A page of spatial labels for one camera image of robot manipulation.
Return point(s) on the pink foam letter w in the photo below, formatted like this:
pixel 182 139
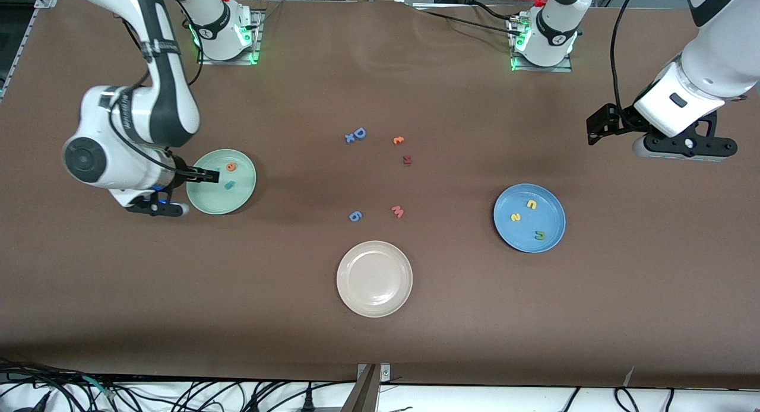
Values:
pixel 398 212

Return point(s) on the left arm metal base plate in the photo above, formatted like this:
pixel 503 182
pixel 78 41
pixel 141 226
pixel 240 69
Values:
pixel 543 69

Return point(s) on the silver table edge bracket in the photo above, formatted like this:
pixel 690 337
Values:
pixel 385 373

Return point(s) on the blue foam letter D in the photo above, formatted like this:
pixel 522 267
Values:
pixel 356 133

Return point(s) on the blue plate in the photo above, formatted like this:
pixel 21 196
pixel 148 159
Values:
pixel 519 237

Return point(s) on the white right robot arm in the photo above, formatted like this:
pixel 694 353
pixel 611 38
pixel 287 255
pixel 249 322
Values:
pixel 166 103

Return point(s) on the white paper tag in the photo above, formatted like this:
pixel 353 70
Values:
pixel 628 379

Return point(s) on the beige plate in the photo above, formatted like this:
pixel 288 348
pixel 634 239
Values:
pixel 374 278

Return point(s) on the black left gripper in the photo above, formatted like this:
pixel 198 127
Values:
pixel 624 120

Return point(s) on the blue foam number 6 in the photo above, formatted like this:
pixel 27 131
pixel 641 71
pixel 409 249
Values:
pixel 354 216

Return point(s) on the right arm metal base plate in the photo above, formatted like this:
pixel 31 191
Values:
pixel 228 61

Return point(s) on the dark support beam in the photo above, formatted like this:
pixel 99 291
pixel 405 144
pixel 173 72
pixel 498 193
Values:
pixel 362 397

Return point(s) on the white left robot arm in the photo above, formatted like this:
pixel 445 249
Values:
pixel 558 26

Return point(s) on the pale green plate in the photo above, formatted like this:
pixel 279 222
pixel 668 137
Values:
pixel 237 199

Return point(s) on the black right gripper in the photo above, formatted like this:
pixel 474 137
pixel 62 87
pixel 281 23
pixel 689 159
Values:
pixel 180 174

